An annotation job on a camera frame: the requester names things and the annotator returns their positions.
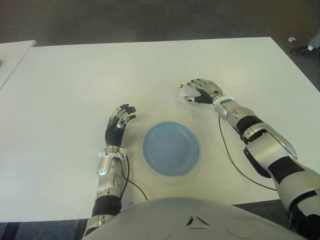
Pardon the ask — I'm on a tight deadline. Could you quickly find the white charger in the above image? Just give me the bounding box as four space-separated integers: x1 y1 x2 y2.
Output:
177 84 201 101

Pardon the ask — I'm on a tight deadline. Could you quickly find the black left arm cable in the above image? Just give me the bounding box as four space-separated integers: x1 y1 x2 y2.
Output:
119 154 149 202

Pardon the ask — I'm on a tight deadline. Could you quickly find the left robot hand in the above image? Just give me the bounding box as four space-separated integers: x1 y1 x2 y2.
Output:
104 103 138 148

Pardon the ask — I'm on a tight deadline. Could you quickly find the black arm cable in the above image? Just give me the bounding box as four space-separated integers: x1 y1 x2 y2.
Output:
119 154 149 202
218 115 278 192

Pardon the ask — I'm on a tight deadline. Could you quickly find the person's grey trouser leg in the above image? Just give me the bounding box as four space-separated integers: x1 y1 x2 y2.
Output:
308 31 320 51

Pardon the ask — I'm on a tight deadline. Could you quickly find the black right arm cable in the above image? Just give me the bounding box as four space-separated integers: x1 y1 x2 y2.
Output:
218 115 278 192

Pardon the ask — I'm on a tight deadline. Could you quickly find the grey robot torso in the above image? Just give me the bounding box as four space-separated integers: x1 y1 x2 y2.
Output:
82 197 308 240

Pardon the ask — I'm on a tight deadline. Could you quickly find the blue plate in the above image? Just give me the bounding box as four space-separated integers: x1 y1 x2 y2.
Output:
142 121 201 177

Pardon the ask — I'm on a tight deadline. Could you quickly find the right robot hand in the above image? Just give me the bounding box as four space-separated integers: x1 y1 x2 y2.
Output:
183 78 225 105

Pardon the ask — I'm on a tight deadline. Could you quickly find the neighbouring white table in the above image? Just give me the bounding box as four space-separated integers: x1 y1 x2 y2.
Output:
0 39 37 91

